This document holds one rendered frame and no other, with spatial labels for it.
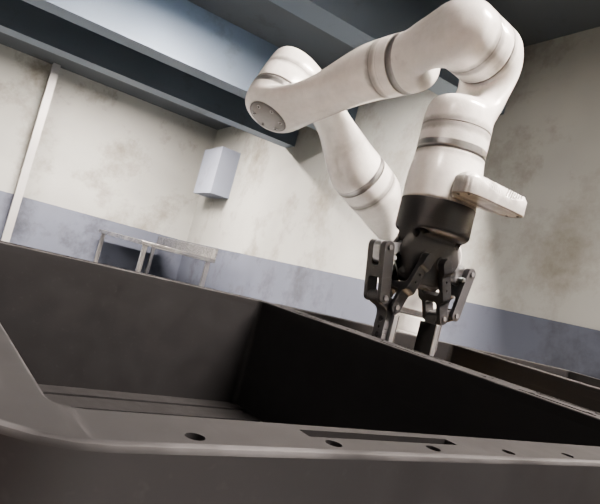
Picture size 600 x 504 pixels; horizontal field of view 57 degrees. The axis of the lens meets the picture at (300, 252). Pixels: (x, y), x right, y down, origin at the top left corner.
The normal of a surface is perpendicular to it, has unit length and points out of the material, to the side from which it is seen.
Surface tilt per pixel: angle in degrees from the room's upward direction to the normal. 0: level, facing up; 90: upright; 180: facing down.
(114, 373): 90
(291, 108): 151
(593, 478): 90
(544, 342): 90
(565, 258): 90
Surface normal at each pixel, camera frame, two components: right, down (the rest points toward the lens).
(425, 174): -0.61, -0.19
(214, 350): 0.57, 0.11
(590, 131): -0.82, -0.25
